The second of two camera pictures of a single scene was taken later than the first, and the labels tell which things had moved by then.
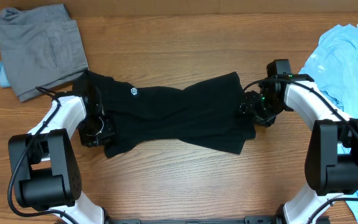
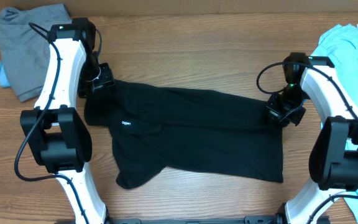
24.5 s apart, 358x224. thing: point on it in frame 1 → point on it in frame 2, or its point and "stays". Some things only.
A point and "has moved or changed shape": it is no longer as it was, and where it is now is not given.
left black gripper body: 94,129 → 95,76
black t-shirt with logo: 206,111 has moved or changed shape
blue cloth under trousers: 0,75 stays
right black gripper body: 262,110 → 287,107
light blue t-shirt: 344,67 stays
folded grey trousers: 40,48 stays
